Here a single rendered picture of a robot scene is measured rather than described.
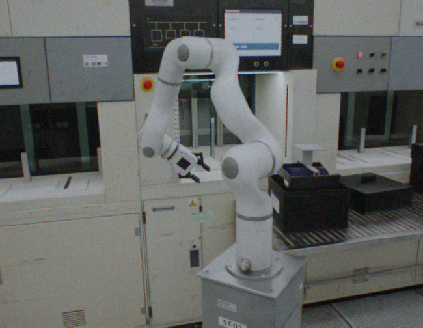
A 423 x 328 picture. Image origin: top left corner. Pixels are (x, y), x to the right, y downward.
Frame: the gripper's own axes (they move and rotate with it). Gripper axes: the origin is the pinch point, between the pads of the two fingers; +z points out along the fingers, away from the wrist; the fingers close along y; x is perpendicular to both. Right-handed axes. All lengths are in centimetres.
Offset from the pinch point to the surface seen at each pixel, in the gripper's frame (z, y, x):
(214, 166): 16, -12, 47
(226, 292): 18, -5, -52
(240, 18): -24, 55, 47
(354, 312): 134, -24, 25
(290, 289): 35, 7, -49
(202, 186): 11.9, -16.0, 24.5
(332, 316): 123, -33, 20
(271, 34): -8, 58, 49
